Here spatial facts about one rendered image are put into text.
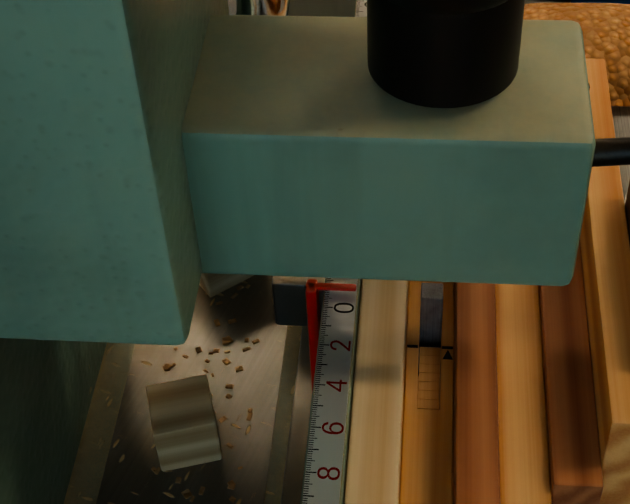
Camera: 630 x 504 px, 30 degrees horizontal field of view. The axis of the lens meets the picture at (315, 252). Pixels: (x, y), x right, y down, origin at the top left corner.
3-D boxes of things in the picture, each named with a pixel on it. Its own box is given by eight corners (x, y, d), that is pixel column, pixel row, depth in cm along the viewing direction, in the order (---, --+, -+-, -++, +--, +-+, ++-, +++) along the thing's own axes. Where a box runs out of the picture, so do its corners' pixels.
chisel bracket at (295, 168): (569, 318, 44) (599, 143, 38) (194, 304, 45) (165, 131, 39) (558, 183, 49) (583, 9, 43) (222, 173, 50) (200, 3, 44)
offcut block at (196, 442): (212, 411, 65) (206, 373, 62) (222, 460, 62) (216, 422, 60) (154, 423, 64) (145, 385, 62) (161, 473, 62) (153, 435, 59)
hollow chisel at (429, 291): (438, 377, 51) (443, 299, 48) (418, 376, 51) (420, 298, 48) (439, 361, 52) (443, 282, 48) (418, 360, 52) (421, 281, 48)
